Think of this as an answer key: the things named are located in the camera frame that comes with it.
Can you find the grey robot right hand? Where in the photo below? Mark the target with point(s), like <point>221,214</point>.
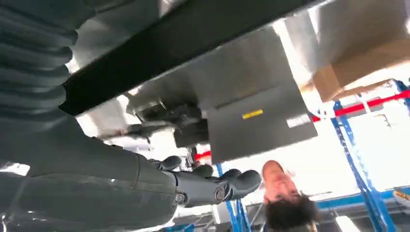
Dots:
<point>80,185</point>

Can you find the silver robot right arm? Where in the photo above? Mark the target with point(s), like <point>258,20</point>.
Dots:
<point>32,64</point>

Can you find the small blue metal shelf rack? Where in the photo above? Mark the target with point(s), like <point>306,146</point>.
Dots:
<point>232,214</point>

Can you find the grey panel with yellow label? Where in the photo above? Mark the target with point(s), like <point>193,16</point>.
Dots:
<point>256,134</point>

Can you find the person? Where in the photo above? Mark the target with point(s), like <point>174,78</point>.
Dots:
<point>279,186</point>

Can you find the large blue metal shelf rack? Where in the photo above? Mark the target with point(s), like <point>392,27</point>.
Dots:
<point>358,179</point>

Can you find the brown cardboard box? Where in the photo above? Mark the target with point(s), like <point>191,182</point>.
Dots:
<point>352,72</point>

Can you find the red barrier stripe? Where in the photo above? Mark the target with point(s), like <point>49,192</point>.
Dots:
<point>378,102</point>

